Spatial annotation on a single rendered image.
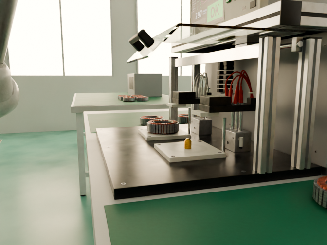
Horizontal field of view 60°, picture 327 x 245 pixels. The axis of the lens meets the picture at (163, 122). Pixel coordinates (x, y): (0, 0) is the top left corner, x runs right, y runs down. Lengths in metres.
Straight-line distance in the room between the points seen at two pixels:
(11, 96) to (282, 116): 0.85
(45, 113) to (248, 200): 5.10
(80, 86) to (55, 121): 0.78
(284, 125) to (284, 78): 0.12
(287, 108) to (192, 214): 0.44
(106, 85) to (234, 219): 5.05
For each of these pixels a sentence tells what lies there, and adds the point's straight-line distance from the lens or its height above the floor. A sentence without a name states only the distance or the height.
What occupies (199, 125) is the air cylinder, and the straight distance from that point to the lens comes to 1.00.
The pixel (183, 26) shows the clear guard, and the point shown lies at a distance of 0.53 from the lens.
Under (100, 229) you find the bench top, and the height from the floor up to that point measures 0.75.
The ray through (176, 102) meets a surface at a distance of 0.97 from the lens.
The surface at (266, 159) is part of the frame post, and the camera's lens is 0.65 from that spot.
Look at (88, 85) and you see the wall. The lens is 5.42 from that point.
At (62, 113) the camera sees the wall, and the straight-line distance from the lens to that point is 5.47.
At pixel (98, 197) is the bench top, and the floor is 0.75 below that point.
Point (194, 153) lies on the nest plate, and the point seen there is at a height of 0.78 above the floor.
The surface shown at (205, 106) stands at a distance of 0.76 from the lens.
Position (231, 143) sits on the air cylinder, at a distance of 0.80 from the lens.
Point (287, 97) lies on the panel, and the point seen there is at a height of 0.92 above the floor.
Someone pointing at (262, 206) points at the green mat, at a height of 0.75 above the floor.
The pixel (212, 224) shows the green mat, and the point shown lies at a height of 0.75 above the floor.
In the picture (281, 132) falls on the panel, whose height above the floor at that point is 0.82.
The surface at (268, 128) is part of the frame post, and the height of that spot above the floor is 0.86.
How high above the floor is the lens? 0.97
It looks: 9 degrees down
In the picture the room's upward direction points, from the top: straight up
